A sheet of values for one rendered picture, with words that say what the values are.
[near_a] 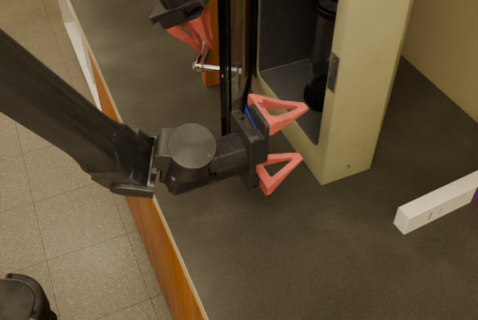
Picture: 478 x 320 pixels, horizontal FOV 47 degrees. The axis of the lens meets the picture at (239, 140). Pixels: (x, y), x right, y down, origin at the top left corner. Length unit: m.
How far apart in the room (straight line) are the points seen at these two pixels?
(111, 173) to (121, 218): 1.58
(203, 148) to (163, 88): 0.66
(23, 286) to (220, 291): 1.04
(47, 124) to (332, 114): 0.52
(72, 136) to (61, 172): 1.89
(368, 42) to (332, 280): 0.39
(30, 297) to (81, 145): 1.25
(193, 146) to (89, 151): 0.12
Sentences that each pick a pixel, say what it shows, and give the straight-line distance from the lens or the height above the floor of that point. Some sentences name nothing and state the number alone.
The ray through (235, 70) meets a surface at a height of 1.20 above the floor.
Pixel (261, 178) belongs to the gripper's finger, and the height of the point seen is 1.15.
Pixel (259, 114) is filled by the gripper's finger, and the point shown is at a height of 1.27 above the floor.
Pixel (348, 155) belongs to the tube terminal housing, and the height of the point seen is 1.00.
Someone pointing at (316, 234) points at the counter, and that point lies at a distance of 1.00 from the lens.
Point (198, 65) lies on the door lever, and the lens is 0.90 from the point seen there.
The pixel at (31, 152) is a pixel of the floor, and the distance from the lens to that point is 2.61.
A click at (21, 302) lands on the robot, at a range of 1.84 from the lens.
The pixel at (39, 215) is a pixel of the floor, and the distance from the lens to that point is 2.35.
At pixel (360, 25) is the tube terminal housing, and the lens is 0.86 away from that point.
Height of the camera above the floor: 1.74
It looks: 44 degrees down
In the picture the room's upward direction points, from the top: straight up
